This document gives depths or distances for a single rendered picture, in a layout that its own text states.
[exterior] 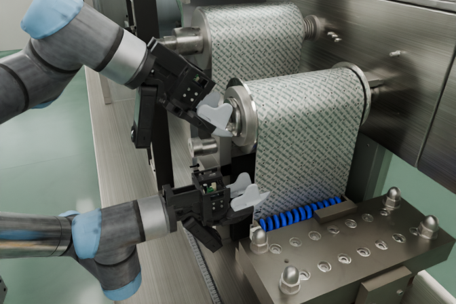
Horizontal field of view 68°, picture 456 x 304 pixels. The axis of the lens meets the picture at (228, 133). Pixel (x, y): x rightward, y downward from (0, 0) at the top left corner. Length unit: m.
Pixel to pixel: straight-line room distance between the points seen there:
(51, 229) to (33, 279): 1.48
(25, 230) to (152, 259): 0.31
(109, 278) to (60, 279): 1.45
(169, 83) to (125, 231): 0.25
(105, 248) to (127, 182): 0.50
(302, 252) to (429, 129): 0.34
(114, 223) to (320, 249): 0.38
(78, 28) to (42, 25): 0.04
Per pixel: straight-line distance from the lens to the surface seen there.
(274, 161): 0.67
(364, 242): 0.75
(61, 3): 0.50
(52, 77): 0.55
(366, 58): 0.83
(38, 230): 0.69
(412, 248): 0.78
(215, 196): 0.62
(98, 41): 0.50
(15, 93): 0.51
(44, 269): 2.21
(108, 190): 1.08
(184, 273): 0.82
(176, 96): 0.55
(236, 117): 0.61
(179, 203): 0.62
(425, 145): 0.76
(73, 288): 2.06
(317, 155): 0.72
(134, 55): 0.51
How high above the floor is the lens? 1.55
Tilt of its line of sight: 30 degrees down
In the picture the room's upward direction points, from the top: straight up
